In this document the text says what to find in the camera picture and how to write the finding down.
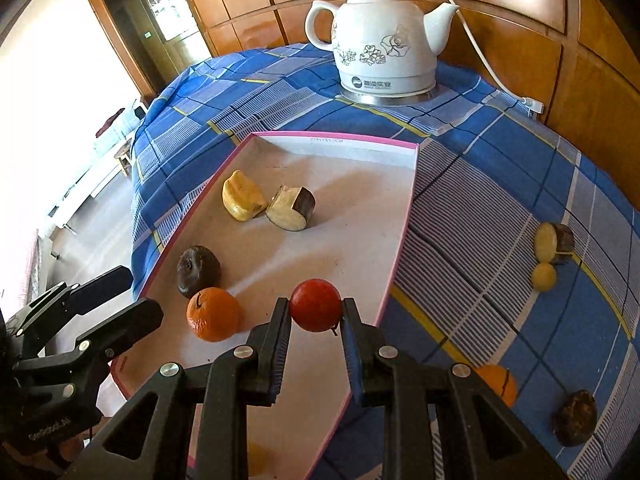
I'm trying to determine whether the dark brown mangosteen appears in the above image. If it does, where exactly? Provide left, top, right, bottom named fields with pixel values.
left=176, top=245, right=222, bottom=298
left=552, top=390, right=599, bottom=447

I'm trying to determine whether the small yellow plum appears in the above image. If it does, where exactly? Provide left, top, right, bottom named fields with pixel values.
left=530, top=261, right=558, bottom=292

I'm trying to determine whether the pink-edged white cardboard box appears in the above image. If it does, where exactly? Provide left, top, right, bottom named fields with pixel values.
left=111, top=131, right=420, bottom=480

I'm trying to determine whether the white power cable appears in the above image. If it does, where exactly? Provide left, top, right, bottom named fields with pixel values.
left=380, top=0, right=531, bottom=108

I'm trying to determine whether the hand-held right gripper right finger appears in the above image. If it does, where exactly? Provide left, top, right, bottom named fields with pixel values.
left=340, top=297, right=568, bottom=480

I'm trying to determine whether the red tomato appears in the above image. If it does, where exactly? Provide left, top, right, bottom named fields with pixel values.
left=289, top=278, right=344, bottom=333

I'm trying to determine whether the eggplant piece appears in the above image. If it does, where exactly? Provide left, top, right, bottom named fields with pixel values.
left=265, top=184, right=317, bottom=233
left=534, top=221, right=576, bottom=266

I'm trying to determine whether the blue plaid cloth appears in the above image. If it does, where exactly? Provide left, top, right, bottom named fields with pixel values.
left=129, top=42, right=640, bottom=480

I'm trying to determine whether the orange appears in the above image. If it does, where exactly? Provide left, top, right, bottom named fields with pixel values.
left=472, top=364, right=518, bottom=408
left=186, top=286, right=242, bottom=343

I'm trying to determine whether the dark red cloth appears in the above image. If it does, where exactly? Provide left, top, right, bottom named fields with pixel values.
left=95, top=110, right=126, bottom=137

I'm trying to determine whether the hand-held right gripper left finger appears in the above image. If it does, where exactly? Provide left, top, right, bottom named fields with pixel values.
left=75, top=297, right=293, bottom=480

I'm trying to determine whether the wooden door with glass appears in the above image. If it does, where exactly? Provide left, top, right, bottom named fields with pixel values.
left=82, top=0, right=213, bottom=106

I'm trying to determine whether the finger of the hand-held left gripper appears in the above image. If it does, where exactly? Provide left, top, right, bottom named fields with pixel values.
left=7, top=266, right=133, bottom=356
left=14, top=297, right=164, bottom=398

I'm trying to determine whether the small wooden stool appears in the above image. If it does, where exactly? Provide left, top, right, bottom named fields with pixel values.
left=114, top=142, right=135, bottom=177

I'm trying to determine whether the white floral ceramic kettle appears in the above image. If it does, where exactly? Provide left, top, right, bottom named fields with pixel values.
left=305, top=0, right=461, bottom=98

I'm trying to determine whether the white bench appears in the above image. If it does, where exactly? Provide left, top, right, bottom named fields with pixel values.
left=47, top=105, right=141, bottom=231

